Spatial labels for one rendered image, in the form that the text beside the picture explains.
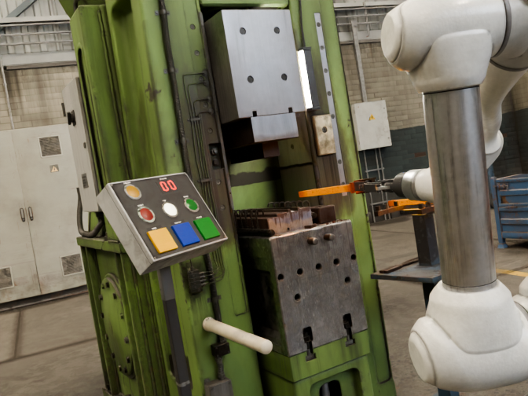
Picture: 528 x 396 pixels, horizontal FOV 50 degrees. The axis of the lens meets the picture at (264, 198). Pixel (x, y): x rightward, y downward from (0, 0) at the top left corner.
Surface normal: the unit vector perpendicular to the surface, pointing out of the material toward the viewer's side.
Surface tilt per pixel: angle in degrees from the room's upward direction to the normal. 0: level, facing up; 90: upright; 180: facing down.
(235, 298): 90
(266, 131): 90
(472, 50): 103
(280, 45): 90
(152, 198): 60
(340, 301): 90
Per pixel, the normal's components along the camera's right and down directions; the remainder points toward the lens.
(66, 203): 0.41, -0.02
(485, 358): 0.09, -0.06
